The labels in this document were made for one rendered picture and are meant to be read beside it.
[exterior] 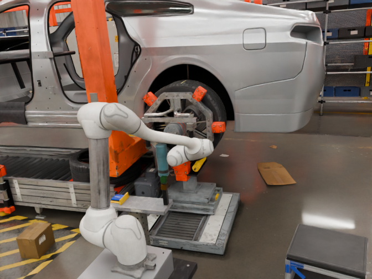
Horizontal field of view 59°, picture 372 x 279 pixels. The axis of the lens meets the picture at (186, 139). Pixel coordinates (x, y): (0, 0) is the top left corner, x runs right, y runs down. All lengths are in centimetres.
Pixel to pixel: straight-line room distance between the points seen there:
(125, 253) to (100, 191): 33
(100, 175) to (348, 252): 141
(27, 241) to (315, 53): 255
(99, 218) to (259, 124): 149
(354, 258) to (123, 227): 123
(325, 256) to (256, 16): 166
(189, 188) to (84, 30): 152
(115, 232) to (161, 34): 166
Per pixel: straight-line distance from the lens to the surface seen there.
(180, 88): 257
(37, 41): 344
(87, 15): 244
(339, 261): 203
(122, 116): 156
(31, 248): 284
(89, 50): 245
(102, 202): 178
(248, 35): 259
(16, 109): 376
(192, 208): 284
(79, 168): 304
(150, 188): 273
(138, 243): 170
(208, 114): 246
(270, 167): 391
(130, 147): 277
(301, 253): 203
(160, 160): 256
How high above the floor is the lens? 155
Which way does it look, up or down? 18 degrees down
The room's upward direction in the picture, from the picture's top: 4 degrees counter-clockwise
